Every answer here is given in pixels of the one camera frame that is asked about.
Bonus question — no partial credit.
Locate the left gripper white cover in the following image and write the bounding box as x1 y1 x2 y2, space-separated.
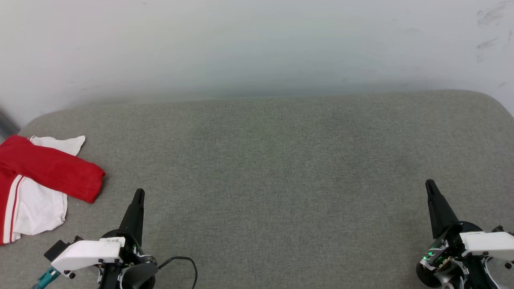
51 189 157 273

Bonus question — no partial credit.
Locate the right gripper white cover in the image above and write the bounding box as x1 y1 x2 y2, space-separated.
421 179 514 266

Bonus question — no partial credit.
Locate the red and white shirt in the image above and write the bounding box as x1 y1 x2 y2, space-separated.
0 135 106 245

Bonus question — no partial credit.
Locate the teal left camera plug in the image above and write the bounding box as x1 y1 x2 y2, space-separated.
32 267 61 289

